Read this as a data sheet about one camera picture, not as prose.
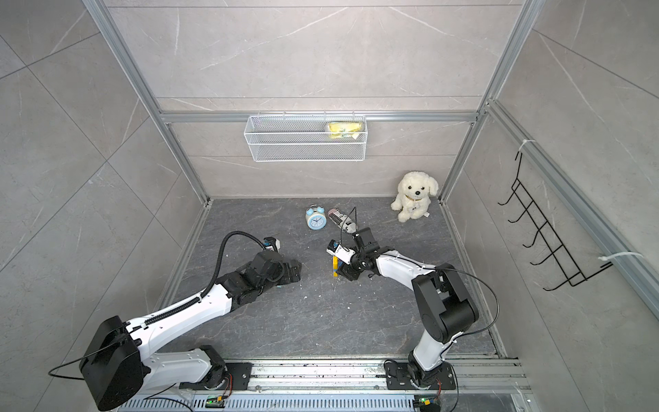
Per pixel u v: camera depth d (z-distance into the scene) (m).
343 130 0.84
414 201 1.05
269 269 0.63
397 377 0.73
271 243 0.73
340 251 0.82
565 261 0.60
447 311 0.46
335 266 0.88
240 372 0.73
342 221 1.07
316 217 1.04
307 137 1.01
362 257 0.71
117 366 0.39
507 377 0.75
